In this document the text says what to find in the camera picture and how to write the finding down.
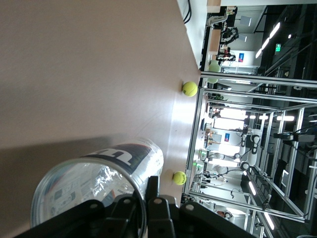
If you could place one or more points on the blue red poster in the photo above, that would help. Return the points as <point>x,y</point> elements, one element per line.
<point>227,137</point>
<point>241,57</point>

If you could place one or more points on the aluminium cell frame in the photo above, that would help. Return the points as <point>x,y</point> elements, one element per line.
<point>247,78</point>

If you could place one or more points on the green exit sign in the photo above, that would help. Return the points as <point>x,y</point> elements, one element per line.
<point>278,47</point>

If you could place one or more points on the clear tennis ball can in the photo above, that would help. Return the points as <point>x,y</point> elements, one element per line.
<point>123,153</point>

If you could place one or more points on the yellow tennis ball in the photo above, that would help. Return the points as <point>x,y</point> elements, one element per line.
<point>190,88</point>
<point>179,178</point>

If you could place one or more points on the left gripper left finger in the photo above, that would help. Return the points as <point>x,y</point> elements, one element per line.
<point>126,218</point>

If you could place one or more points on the pale green round object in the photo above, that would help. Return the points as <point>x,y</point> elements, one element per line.
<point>214,66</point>

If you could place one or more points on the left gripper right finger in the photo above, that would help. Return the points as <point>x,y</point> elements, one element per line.
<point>161,218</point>

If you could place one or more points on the long ceiling light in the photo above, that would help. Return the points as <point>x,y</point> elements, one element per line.
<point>268,39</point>

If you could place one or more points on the white black-jointed robot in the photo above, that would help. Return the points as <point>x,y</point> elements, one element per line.
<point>255,143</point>

